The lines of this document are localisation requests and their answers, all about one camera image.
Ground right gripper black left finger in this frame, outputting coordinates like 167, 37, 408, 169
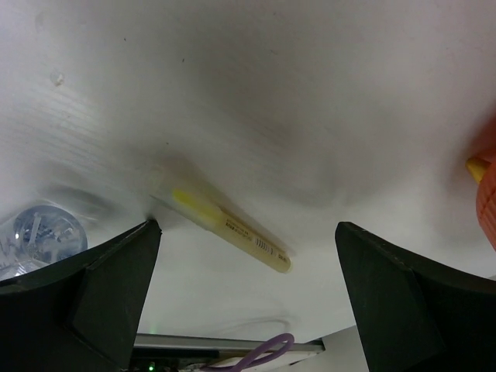
1, 220, 162, 371

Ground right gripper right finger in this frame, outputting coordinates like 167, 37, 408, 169
335, 222, 495, 371

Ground yellow highlighter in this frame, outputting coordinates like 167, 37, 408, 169
149, 167, 292, 274

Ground orange round container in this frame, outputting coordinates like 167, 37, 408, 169
465, 113, 495, 249

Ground aluminium rail frame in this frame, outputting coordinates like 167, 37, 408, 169
133, 332, 326, 356

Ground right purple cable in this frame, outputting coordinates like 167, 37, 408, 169
228, 332, 295, 368

